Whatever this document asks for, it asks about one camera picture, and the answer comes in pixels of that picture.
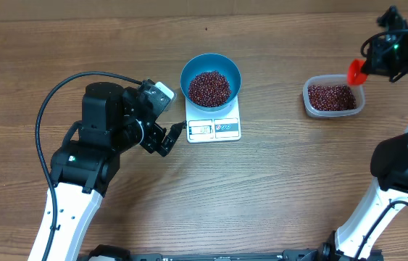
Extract red scoop with blue handle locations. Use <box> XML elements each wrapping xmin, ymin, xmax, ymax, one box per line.
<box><xmin>347</xmin><ymin>59</ymin><xmax>368</xmax><ymax>86</ymax></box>

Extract red beans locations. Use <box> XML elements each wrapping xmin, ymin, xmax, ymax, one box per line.
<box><xmin>188</xmin><ymin>70</ymin><xmax>357</xmax><ymax>112</ymax></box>

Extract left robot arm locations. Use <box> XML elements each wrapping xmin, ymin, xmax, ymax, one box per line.
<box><xmin>29</xmin><ymin>80</ymin><xmax>186</xmax><ymax>260</ymax></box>

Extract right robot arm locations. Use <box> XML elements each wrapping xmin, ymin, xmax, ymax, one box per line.
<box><xmin>305</xmin><ymin>6</ymin><xmax>408</xmax><ymax>260</ymax></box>

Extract white digital kitchen scale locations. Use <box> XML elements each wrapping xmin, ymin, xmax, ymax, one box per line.
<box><xmin>186</xmin><ymin>96</ymin><xmax>242</xmax><ymax>144</ymax></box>

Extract blue metal bowl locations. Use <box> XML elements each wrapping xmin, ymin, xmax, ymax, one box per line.
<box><xmin>180</xmin><ymin>53</ymin><xmax>242</xmax><ymax>112</ymax></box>

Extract clear plastic container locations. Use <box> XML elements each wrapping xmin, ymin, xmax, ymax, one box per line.
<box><xmin>302</xmin><ymin>75</ymin><xmax>365</xmax><ymax>118</ymax></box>

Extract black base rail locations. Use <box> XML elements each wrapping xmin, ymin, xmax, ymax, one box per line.
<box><xmin>78</xmin><ymin>244</ymin><xmax>385</xmax><ymax>261</ymax></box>

